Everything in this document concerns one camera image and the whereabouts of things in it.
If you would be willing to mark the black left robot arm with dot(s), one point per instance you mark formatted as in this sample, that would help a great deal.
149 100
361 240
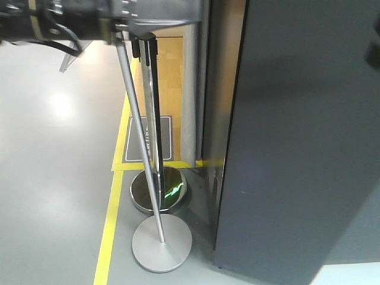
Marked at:
61 25

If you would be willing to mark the open fridge door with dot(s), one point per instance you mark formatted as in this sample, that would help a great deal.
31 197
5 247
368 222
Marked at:
303 151

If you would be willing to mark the grey floor mat sign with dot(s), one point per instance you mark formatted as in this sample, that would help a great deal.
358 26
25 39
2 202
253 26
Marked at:
132 152

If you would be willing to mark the matte silver stanchion post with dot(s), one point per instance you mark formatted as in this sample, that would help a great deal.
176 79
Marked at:
163 241

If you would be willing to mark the chrome stanchion post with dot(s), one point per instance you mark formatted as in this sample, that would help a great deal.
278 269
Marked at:
170 183

